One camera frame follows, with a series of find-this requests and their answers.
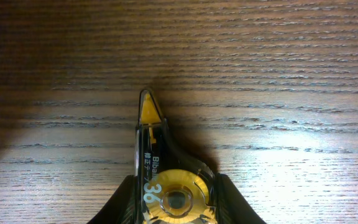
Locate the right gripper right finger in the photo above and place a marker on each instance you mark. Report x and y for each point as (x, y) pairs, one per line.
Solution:
(232, 208)

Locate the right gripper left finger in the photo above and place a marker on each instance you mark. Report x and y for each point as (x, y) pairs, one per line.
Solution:
(121, 207)

